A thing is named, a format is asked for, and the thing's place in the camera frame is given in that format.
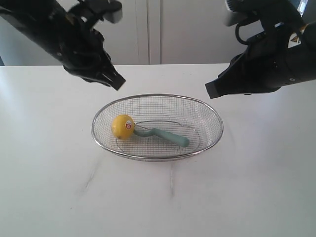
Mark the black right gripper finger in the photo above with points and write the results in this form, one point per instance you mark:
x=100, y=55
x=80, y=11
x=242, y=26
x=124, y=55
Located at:
x=230, y=81

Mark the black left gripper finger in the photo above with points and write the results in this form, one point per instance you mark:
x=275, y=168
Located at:
x=105, y=73

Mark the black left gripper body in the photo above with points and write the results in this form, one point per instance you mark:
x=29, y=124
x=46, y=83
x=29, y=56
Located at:
x=83, y=53

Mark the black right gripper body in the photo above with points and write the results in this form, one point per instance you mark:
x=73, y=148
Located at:
x=268, y=62

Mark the yellow lemon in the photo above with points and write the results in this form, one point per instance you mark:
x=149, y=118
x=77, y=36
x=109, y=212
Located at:
x=122, y=127

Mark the teal handled vegetable peeler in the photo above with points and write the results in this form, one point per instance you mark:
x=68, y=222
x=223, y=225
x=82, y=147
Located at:
x=167, y=136

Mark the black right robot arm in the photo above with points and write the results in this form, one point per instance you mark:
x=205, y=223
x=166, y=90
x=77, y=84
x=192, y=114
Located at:
x=304, y=44

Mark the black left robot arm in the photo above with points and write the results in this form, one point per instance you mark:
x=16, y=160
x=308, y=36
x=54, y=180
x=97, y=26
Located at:
x=35, y=18

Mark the white cabinet doors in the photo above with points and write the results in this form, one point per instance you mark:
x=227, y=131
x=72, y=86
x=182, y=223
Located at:
x=150, y=32

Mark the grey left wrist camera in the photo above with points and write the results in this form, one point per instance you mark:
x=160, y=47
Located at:
x=98, y=10

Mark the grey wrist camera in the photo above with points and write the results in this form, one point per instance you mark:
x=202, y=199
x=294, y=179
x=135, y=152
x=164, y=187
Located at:
x=98, y=10
x=231, y=15

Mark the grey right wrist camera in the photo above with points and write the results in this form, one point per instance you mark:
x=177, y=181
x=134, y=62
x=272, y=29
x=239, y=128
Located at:
x=231, y=15

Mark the oval wire mesh basket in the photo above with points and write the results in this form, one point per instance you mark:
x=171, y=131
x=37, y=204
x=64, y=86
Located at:
x=181, y=115

